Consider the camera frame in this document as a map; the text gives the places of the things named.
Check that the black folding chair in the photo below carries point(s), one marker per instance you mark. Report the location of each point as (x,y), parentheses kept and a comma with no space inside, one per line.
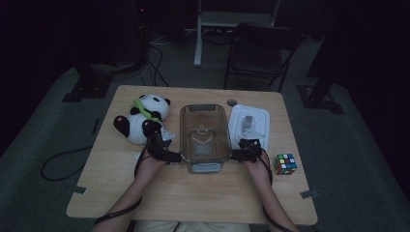
(257,54)

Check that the panda plush toy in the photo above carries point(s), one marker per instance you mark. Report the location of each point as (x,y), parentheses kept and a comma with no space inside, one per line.
(143,121)

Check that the person's left hand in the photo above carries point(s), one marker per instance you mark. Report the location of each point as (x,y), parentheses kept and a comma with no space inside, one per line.
(150,169)

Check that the black stand with base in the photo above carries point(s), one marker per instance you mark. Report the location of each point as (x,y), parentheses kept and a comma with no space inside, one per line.
(88,85)
(319,93)

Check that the white storage box lid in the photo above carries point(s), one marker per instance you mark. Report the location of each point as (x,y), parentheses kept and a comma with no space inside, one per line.
(249,124)

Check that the small black floor strip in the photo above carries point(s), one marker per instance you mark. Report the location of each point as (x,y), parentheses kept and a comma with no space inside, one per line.
(95,127)

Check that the white metal desk frame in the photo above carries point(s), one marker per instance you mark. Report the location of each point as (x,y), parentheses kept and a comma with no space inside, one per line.
(206,22)

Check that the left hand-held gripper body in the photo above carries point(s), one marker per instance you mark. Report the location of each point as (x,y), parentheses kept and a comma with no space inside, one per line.
(158,146)

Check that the clear plastic storage box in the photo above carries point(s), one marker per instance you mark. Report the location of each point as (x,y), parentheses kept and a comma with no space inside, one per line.
(205,138)

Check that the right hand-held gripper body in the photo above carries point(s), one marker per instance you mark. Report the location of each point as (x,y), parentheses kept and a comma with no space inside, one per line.
(253,150)

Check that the person's beige trousers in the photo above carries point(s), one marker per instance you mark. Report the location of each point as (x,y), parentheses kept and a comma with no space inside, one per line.
(193,227)

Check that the colourful puzzle cube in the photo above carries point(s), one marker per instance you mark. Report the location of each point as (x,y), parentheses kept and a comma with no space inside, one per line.
(285,164)

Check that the person's right hand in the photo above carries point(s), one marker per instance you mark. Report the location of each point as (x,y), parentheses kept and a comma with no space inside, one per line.
(259,172)

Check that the grey tape strip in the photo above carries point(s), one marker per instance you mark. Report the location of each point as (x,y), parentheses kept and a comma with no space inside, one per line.
(80,190)
(309,194)

